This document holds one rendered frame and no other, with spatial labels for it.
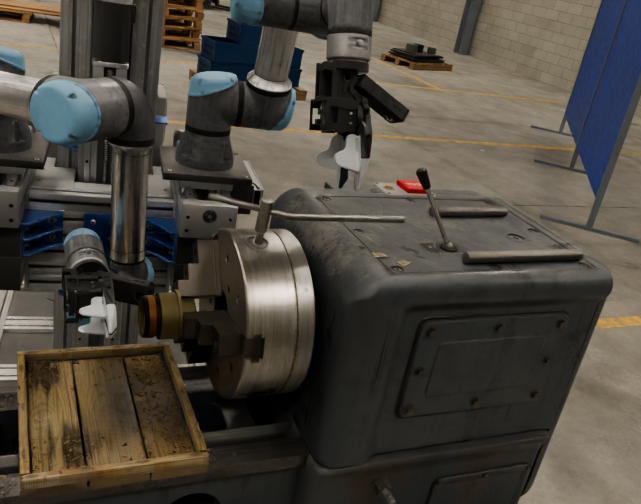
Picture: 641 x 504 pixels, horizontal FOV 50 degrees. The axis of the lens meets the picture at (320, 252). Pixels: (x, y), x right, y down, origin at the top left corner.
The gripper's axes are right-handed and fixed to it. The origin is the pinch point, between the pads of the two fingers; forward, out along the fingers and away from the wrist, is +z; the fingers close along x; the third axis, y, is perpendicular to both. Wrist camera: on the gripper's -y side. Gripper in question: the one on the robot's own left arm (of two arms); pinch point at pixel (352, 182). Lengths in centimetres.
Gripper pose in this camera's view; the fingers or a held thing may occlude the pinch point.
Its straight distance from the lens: 119.7
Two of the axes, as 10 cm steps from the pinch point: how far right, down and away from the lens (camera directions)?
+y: -9.1, 0.1, -4.2
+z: -0.5, 9.9, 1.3
